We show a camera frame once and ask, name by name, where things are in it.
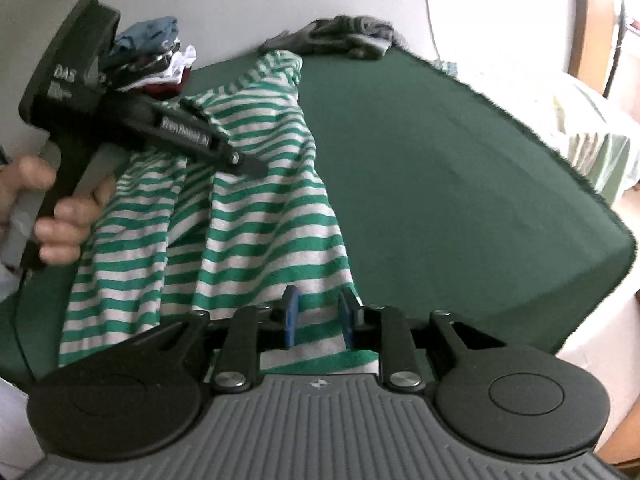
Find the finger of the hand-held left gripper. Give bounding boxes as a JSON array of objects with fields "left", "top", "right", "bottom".
[{"left": 100, "top": 91, "right": 268, "bottom": 179}]

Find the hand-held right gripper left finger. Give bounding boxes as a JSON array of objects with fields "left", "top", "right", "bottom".
[{"left": 132, "top": 285, "right": 301, "bottom": 395}]

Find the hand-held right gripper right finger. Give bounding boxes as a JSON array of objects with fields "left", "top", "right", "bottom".
[{"left": 337, "top": 289, "right": 506, "bottom": 395}]

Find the green white striped shirt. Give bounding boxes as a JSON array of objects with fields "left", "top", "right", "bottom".
[{"left": 57, "top": 50, "right": 381, "bottom": 376}]

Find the person's left hand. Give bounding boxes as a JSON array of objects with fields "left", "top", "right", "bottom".
[{"left": 0, "top": 154, "right": 118, "bottom": 267}]

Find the dark red folded garment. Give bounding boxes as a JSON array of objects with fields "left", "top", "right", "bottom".
[{"left": 142, "top": 67, "right": 192, "bottom": 101}]

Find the white folded garment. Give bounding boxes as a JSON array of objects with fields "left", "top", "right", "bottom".
[{"left": 127, "top": 45, "right": 197, "bottom": 93}]

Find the dark floral folded garment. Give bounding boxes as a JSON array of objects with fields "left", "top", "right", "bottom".
[{"left": 102, "top": 47, "right": 176, "bottom": 93}]

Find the green bed sheet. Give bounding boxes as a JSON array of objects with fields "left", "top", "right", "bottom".
[{"left": 0, "top": 47, "right": 638, "bottom": 386}]

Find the grey striped garment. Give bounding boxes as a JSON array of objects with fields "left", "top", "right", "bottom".
[{"left": 257, "top": 15, "right": 408, "bottom": 61}]

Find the blue checked cloth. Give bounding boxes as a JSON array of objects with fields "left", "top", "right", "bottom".
[{"left": 430, "top": 57, "right": 461, "bottom": 77}]

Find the white mattress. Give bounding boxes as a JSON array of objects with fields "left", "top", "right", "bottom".
[{"left": 555, "top": 255, "right": 640, "bottom": 466}]

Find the pale bedding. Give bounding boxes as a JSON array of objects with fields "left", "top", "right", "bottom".
[{"left": 450, "top": 67, "right": 640, "bottom": 206}]

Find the thin black pole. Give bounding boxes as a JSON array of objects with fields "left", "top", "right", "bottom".
[{"left": 604, "top": 0, "right": 629, "bottom": 101}]

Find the black wall cable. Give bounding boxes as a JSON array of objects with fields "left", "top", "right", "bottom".
[{"left": 422, "top": 0, "right": 443, "bottom": 61}]

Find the wooden window frame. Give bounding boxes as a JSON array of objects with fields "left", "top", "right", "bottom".
[{"left": 567, "top": 0, "right": 626, "bottom": 81}]

